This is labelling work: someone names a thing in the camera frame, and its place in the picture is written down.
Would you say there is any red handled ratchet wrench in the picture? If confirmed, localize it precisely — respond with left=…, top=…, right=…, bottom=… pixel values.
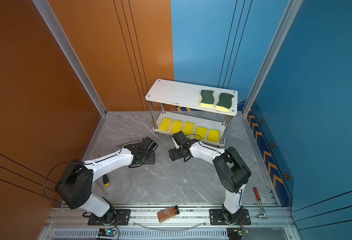
left=253, top=187, right=267, bottom=219

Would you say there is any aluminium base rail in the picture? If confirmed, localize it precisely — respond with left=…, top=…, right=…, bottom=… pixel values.
left=38, top=204, right=301, bottom=240

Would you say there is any left green circuit board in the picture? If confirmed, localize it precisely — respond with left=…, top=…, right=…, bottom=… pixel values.
left=97, top=228, right=118, bottom=239

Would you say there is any yellow foam sponge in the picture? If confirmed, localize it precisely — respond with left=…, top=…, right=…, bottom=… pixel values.
left=194, top=126, right=208, bottom=141
left=207, top=129, right=221, bottom=143

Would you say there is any green scouring sponge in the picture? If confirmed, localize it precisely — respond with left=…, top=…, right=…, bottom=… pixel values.
left=200, top=90, right=215, bottom=108
left=216, top=93, right=234, bottom=112

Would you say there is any right green circuit board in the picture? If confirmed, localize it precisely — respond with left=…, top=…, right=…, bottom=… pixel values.
left=227, top=228, right=249, bottom=240

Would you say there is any white two-tier metal shelf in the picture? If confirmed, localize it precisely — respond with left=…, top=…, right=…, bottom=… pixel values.
left=145, top=79, right=238, bottom=147

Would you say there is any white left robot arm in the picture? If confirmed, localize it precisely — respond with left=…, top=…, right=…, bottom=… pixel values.
left=55, top=137, right=158, bottom=225

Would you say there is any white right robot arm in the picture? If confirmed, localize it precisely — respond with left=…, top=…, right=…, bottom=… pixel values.
left=168, top=131, right=252, bottom=225

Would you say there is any brown spice jar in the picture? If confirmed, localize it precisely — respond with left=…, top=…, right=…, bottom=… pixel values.
left=157, top=206, right=180, bottom=223

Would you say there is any aluminium corner post left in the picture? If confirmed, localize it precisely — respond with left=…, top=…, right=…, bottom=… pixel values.
left=32, top=0, right=107, bottom=117

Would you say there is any large yellow coarse sponge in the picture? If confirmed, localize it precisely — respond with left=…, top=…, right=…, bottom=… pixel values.
left=182, top=122, right=196, bottom=135

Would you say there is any black screwdriver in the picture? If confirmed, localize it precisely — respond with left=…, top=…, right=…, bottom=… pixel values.
left=102, top=174, right=110, bottom=187

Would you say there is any aluminium corner post right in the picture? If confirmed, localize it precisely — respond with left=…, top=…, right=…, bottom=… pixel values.
left=241, top=0, right=304, bottom=116

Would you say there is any green circuit board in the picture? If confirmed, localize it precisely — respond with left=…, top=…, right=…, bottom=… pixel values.
left=97, top=228, right=118, bottom=239
left=227, top=228, right=249, bottom=240

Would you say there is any aluminium corner post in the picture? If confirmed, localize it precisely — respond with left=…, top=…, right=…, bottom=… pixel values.
left=241, top=0, right=304, bottom=116
left=32, top=0, right=107, bottom=117

